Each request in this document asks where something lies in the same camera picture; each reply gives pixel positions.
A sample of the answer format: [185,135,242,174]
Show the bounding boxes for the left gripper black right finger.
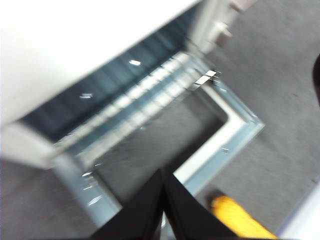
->
[163,170,240,240]

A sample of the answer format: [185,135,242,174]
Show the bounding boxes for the timer knob with vertical grip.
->
[214,21,234,44]

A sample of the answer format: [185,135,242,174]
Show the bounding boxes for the temperature knob with horizontal grip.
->
[229,0,249,11]

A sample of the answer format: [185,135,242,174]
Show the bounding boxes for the yellow corn cob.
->
[208,192,279,240]

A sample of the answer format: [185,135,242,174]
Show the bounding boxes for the cream Toshiba toaster oven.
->
[0,0,251,171]

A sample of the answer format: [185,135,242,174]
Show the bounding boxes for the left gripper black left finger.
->
[90,169,165,240]

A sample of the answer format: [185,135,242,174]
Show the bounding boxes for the metal wire oven rack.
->
[72,53,201,141]

